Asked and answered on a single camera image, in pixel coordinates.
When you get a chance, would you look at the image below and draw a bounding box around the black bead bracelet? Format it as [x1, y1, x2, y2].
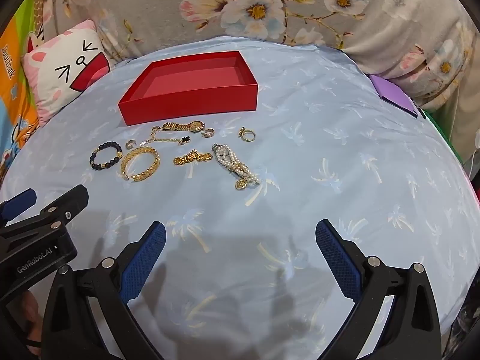
[89, 142, 123, 170]

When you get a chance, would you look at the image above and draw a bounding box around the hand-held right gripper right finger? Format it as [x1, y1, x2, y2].
[315, 219, 443, 360]

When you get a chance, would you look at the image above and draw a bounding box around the person's left hand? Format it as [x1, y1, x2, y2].
[13, 290, 44, 347]

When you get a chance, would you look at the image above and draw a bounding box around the pink white cat pillow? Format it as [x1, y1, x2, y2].
[22, 19, 112, 127]

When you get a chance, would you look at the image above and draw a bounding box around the gold wristwatch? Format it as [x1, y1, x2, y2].
[161, 120, 206, 133]

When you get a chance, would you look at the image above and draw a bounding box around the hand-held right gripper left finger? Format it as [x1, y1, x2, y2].
[40, 221, 167, 360]

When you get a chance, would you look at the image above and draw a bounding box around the pearl brooch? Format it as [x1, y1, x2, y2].
[212, 143, 260, 191]

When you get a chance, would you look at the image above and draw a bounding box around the red cardboard box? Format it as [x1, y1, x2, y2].
[118, 50, 259, 126]

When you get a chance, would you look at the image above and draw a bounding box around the grey floral blanket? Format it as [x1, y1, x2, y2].
[34, 0, 480, 158]

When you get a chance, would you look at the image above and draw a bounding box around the white charging cable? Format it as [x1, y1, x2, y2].
[450, 82, 480, 179]

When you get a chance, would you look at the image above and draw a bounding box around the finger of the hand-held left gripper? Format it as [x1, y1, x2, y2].
[0, 184, 89, 239]
[0, 188, 38, 224]

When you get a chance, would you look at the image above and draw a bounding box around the orange green printed cloth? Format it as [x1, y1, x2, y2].
[0, 2, 46, 181]

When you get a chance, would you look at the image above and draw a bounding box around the light blue palm-print bedsheet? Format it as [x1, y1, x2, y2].
[0, 37, 480, 360]

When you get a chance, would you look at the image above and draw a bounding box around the purple notebook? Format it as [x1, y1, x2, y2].
[369, 74, 420, 119]

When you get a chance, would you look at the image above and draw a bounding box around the wide gold chain bracelet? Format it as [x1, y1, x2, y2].
[120, 146, 161, 181]

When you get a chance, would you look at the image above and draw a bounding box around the small gold charm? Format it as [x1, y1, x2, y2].
[173, 150, 214, 166]

